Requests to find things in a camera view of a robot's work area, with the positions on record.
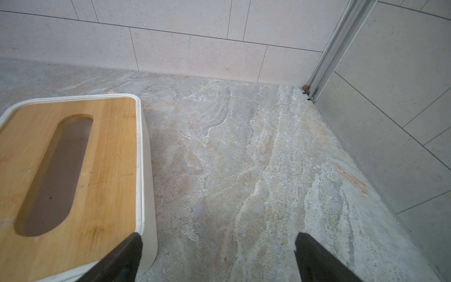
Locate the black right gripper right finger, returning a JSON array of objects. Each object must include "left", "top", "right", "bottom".
[{"left": 294, "top": 233, "right": 362, "bottom": 282}]

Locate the aluminium corner post right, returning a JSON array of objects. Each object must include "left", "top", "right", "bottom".
[{"left": 303, "top": 0, "right": 377, "bottom": 102}]

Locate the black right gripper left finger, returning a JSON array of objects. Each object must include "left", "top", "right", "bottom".
[{"left": 78, "top": 232, "right": 143, "bottom": 282}]

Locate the bamboo lid tissue box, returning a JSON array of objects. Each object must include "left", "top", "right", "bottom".
[{"left": 1, "top": 94, "right": 158, "bottom": 282}]

